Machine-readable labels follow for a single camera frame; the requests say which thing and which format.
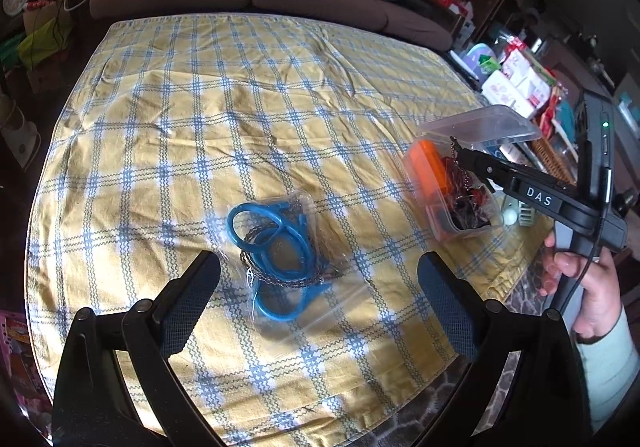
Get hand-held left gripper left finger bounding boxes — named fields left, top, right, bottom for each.
left=51, top=250, right=226, bottom=447

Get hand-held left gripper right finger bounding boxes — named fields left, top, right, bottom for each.
left=415, top=251, right=598, bottom=447

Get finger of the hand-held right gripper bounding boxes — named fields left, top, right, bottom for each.
left=480, top=168, right=512, bottom=195
left=457, top=147, right=523, bottom=184

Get black rectangular tag with chain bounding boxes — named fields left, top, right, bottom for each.
left=447, top=137, right=493, bottom=198

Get clear plastic storage box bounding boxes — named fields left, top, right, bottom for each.
left=402, top=104, right=543, bottom=243

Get orange plastic canister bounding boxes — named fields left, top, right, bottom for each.
left=406, top=139, right=448, bottom=208

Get blue-handled wire saw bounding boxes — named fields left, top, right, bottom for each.
left=207, top=191, right=388, bottom=345

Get person's right forearm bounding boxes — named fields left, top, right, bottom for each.
left=575, top=307, right=640, bottom=447

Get person's right hand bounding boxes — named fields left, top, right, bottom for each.
left=540, top=229, right=623, bottom=340

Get pale green handheld fan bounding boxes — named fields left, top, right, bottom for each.
left=502, top=199, right=537, bottom=231

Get wicker basket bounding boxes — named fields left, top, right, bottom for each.
left=530, top=139, right=576, bottom=185

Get white tissue packets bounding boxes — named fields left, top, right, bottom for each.
left=480, top=49, right=551, bottom=114

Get teal cloth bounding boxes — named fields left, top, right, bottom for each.
left=555, top=99, right=577, bottom=142

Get white tub with green label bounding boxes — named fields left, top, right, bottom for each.
left=465, top=43, right=501, bottom=78

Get pink printed box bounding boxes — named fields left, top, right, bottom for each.
left=0, top=312, right=51, bottom=433

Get yellow checked tablecloth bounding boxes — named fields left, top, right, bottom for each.
left=24, top=14, right=541, bottom=447

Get white upright appliance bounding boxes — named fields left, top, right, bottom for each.
left=0, top=94, right=43, bottom=170

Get green plastic bag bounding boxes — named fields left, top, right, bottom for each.
left=17, top=17, right=71, bottom=68

